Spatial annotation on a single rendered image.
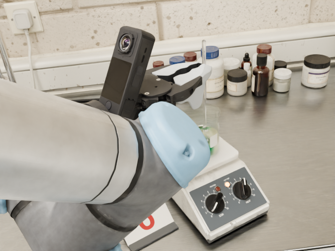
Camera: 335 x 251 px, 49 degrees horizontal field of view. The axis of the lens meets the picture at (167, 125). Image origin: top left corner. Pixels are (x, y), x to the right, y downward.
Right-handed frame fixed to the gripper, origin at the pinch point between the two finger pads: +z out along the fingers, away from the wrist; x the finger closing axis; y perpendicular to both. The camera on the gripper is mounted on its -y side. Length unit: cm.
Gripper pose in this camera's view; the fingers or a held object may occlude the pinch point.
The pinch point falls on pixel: (203, 64)
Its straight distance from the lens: 57.7
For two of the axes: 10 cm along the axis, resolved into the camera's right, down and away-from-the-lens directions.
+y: 0.7, 8.4, 5.4
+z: 7.4, -4.0, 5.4
